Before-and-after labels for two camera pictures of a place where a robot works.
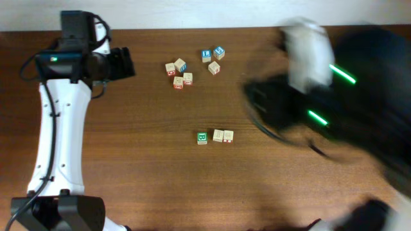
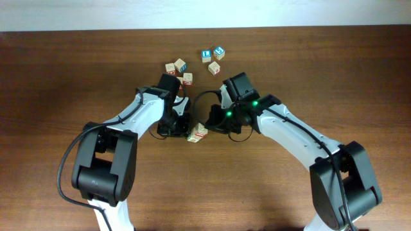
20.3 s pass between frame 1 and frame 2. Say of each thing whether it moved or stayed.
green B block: moved
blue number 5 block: stayed
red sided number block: moved
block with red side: stayed
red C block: stayed
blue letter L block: stayed
